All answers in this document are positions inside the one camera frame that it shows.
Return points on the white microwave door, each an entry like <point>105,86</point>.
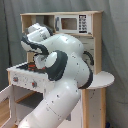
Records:
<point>74,24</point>

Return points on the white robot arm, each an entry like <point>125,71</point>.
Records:
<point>61,57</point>

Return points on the wooden toy kitchen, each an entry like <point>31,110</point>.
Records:
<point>89,112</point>

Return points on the black toy faucet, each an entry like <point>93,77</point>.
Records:
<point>90,57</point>

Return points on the black toy stovetop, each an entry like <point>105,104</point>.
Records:
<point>31,67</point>

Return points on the left red oven knob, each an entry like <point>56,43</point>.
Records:
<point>15,79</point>

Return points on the white oven door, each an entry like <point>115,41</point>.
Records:
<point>7,97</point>

